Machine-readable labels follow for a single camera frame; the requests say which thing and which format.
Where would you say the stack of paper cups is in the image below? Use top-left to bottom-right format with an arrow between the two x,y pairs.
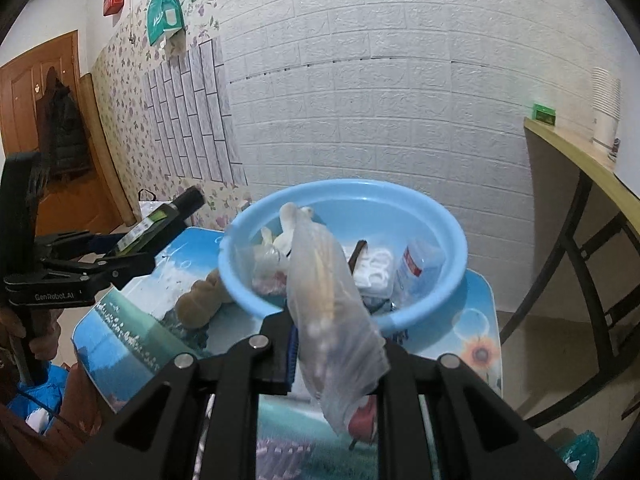
591,66 -> 622,153

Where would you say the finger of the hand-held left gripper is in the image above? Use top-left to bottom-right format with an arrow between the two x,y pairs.
35,230 -> 127,261
41,251 -> 157,287

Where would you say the blue plastic bag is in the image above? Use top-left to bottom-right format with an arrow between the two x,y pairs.
12,362 -> 68,433

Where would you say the person's clothing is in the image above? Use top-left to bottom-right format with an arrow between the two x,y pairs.
0,360 -> 103,480

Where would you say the blue plastic basin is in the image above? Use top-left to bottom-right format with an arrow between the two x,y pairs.
217,178 -> 469,337

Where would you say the dark brown stick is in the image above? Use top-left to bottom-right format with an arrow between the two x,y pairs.
348,240 -> 369,273

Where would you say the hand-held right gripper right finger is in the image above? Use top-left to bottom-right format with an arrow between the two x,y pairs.
372,342 -> 576,480

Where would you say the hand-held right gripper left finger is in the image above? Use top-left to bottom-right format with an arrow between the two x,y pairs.
57,310 -> 301,480

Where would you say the person's left hand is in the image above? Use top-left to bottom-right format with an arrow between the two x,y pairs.
0,307 -> 62,362

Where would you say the clear bottle with red label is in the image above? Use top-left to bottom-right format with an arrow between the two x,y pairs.
392,240 -> 447,308

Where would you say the green tissue pack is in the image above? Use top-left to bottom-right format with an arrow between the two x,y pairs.
146,0 -> 183,47

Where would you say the brown wooden door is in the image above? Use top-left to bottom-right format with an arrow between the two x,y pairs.
0,30 -> 126,241

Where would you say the brown plush toy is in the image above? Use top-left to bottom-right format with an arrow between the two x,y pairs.
175,267 -> 236,328

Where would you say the white plastic hook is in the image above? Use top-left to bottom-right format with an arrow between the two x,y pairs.
350,242 -> 396,298

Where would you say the teal plastic bag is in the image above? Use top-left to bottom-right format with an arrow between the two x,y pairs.
557,430 -> 601,480

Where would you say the dark hanging jacket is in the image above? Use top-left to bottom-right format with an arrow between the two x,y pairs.
35,66 -> 93,181

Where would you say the yellow side table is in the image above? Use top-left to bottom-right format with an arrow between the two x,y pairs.
500,116 -> 640,428

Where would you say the black and green box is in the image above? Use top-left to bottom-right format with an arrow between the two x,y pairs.
107,186 -> 206,261

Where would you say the printed landscape desktop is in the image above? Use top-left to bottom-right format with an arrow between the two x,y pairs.
72,226 -> 503,480

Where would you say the bag of cotton swabs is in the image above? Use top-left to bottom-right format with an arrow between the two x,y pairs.
280,202 -> 392,436

